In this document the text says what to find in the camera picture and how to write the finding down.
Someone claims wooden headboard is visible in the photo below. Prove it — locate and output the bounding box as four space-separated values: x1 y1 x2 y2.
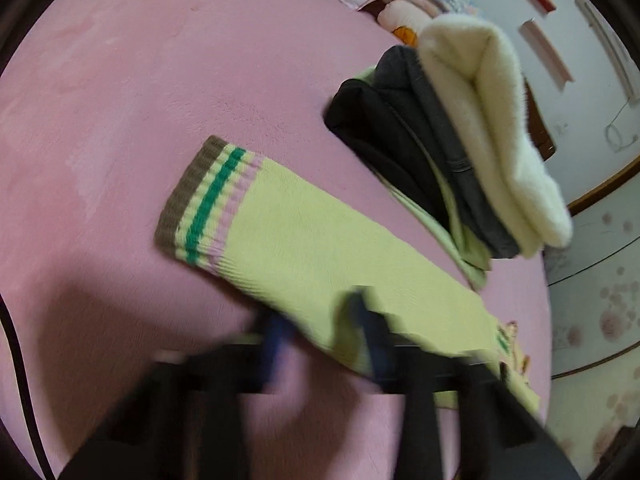
521 79 557 162

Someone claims beige wall shelf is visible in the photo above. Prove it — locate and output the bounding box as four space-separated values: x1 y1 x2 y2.
518 18 575 84

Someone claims floral wardrobe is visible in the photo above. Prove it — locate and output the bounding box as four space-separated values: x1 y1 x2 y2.
547 157 640 463

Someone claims white wall cable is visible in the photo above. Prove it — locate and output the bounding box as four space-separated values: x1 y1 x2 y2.
606 104 640 154

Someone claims white fluffy folded garment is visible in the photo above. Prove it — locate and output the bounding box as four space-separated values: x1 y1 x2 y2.
417 14 573 259

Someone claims yellow sweater with striped cuffs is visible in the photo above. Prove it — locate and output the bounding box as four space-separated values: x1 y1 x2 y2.
154 135 542 416

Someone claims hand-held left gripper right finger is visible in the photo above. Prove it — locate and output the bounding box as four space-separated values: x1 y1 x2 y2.
347 287 583 480

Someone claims pink folded quilt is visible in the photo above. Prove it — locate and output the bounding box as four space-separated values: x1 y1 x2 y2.
376 0 451 48

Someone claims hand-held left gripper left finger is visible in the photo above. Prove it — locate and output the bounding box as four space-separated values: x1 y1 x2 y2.
57 310 301 480

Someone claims black cable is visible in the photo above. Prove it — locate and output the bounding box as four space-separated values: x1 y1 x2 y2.
0 292 56 480

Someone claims grey folded garment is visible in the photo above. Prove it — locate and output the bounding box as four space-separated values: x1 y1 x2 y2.
374 45 521 260

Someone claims light green folded garment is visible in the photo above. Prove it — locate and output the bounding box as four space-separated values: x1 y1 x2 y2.
352 67 488 291

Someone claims black folded garment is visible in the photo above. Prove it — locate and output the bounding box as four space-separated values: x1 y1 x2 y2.
324 79 451 231

